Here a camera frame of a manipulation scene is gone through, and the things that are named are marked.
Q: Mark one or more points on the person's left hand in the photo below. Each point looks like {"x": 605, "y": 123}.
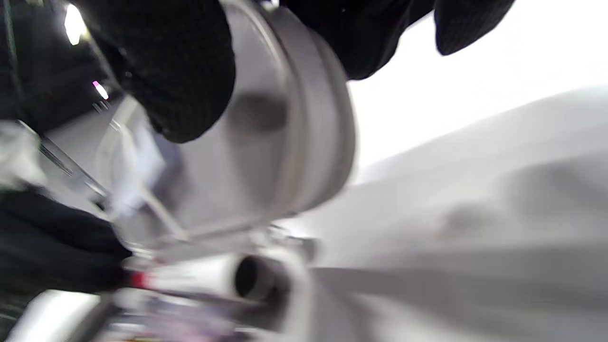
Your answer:
{"x": 52, "y": 242}

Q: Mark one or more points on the person's right hand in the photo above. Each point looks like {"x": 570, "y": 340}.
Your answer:
{"x": 180, "y": 71}

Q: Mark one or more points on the white printed zippered pencil case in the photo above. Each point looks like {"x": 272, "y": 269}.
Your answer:
{"x": 294, "y": 142}

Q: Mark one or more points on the red capped white marker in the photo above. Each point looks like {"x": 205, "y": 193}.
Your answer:
{"x": 199, "y": 278}

